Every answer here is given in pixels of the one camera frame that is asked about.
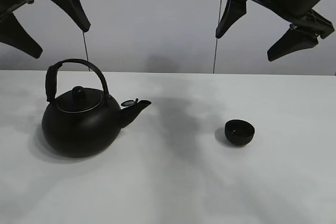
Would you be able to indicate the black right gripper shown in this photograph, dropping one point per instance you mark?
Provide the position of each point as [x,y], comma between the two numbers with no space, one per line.
[310,24]

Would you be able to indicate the small black teacup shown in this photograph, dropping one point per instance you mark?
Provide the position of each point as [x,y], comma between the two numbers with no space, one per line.
[239,132]

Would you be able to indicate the black round teapot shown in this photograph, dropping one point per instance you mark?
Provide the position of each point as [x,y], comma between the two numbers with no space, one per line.
[83,122]

